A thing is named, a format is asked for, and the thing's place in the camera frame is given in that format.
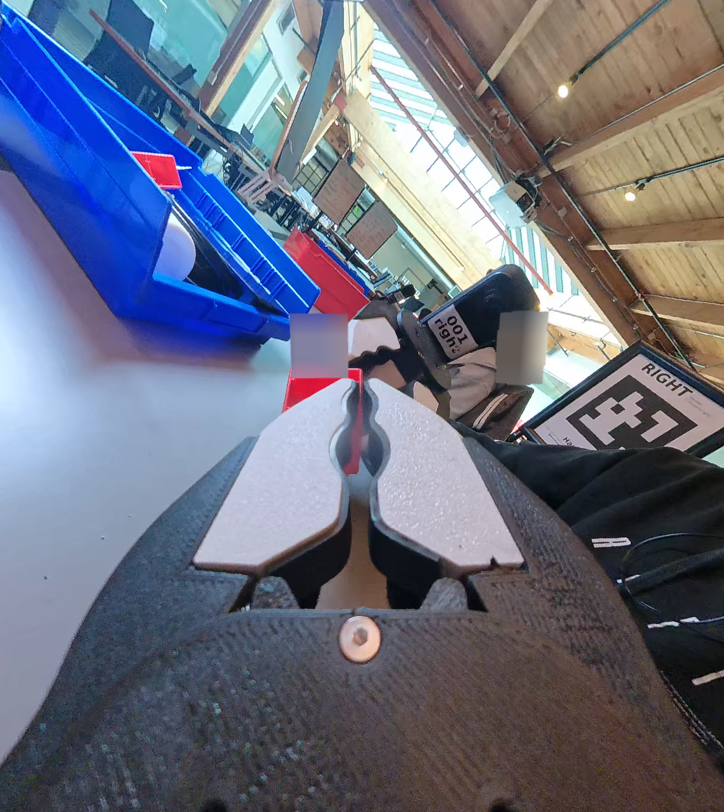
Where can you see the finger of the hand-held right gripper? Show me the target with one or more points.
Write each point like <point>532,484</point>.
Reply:
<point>371,333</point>

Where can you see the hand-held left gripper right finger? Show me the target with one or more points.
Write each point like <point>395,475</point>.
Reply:
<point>444,501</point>

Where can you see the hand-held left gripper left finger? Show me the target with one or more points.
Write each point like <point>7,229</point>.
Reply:
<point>273,501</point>

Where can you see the red dome cap block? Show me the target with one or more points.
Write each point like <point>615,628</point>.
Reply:
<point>311,390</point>

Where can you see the red plastic block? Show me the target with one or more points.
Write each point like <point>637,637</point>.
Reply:
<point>159,170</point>

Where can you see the blue storage bin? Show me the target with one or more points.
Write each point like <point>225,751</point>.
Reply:
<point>83,190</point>

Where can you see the red storage bin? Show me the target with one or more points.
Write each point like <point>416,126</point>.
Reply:
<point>324,276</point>

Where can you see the white ceiling mounted unit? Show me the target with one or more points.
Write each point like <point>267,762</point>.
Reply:
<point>517,200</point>

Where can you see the black white marker sign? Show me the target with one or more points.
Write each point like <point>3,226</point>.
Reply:
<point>641,412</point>

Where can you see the white cylinder roll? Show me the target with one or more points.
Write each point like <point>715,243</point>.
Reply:
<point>178,250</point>

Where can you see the black board book stand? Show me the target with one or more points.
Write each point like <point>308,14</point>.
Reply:
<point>311,95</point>

